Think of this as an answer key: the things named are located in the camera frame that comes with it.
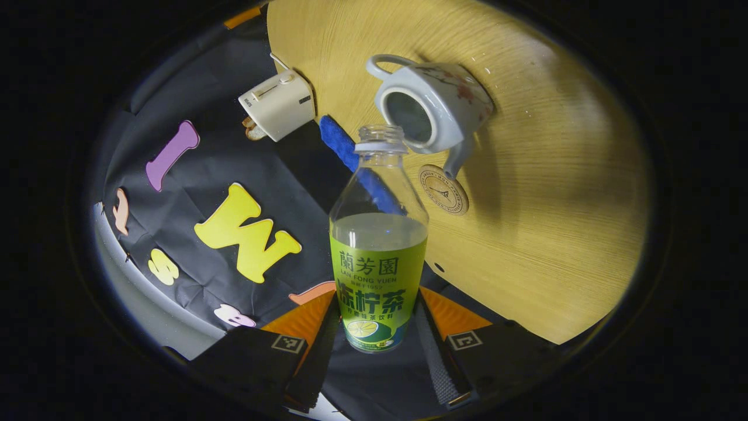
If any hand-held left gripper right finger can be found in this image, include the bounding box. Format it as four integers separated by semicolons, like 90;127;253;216
414;287;562;410

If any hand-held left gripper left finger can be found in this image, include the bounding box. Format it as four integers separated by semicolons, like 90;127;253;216
190;291;342;413

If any green label water bottle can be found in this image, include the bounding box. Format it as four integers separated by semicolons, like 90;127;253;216
329;125;430;354

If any round wooden coaster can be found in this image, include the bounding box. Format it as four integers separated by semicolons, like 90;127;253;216
418;164;470;216

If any white ceramic teacup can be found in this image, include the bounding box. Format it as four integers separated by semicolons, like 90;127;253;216
366;54;496;180

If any white toaster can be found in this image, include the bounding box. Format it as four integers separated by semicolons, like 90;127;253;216
238;68;316;143

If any bread slice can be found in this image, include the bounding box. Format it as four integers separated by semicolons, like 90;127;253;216
243;116;268;142

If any blue towel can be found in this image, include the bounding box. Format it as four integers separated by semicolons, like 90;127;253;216
319;115;405;215

